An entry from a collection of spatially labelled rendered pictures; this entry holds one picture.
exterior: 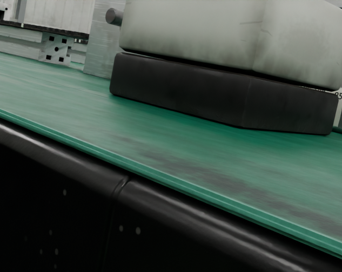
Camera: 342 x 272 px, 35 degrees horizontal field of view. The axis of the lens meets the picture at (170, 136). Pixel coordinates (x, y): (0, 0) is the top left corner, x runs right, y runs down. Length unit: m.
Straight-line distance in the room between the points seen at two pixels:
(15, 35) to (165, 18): 0.39
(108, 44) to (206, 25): 0.23
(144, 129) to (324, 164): 0.05
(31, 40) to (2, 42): 0.05
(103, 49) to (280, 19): 0.25
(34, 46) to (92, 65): 0.15
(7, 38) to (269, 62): 0.46
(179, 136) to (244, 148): 0.02
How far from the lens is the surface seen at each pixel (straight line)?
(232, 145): 0.15
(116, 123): 0.15
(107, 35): 0.46
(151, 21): 0.25
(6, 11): 1.40
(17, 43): 0.63
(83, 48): 0.83
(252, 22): 0.22
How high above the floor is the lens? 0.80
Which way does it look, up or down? 7 degrees down
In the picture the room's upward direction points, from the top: 11 degrees clockwise
